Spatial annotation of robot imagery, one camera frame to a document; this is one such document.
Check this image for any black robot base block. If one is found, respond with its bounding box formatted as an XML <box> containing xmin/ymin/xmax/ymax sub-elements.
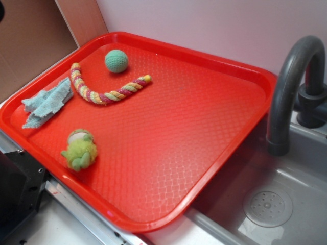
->
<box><xmin>1</xmin><ymin>151</ymin><xmax>48</xmax><ymax>241</ymax></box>

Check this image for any green dimpled ball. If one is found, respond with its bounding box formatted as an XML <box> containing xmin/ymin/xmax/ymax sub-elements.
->
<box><xmin>105</xmin><ymin>50</ymin><xmax>129</xmax><ymax>73</ymax></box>

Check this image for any red plastic tray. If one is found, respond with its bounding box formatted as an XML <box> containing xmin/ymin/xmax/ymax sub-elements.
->
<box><xmin>1</xmin><ymin>32</ymin><xmax>276</xmax><ymax>233</ymax></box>

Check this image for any green plush frog toy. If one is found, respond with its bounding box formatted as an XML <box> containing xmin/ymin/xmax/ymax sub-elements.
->
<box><xmin>61</xmin><ymin>129</ymin><xmax>98</xmax><ymax>172</ymax></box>

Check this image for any light blue cloth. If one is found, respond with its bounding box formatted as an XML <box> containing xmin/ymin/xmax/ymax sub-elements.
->
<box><xmin>21</xmin><ymin>77</ymin><xmax>73</xmax><ymax>129</ymax></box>

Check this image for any grey plastic sink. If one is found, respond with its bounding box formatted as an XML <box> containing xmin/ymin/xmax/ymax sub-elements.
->
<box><xmin>186</xmin><ymin>119</ymin><xmax>326</xmax><ymax>244</ymax></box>

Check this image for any grey curved faucet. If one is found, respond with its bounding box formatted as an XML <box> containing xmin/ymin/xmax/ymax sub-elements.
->
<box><xmin>266</xmin><ymin>36</ymin><xmax>326</xmax><ymax>156</ymax></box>

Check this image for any brown cardboard panel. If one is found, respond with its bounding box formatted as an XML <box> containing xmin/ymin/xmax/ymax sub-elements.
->
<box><xmin>0</xmin><ymin>0</ymin><xmax>80</xmax><ymax>103</ymax></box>

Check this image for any pink yellow rope toy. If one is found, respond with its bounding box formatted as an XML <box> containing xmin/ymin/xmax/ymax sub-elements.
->
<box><xmin>70</xmin><ymin>63</ymin><xmax>152</xmax><ymax>105</ymax></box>

